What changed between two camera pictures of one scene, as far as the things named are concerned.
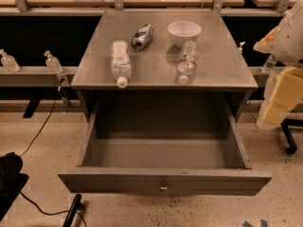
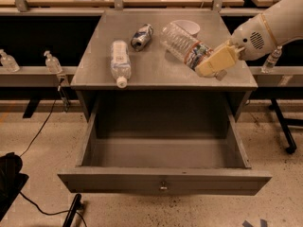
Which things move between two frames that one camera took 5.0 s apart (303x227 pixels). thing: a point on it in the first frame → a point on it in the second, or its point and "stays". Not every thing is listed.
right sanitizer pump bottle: [270, 64] stays
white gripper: [291, 43] → [252, 42]
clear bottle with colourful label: [187, 61] → [189, 50]
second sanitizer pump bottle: [52, 63] stays
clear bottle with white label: [120, 63] stays
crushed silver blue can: [142, 37] stays
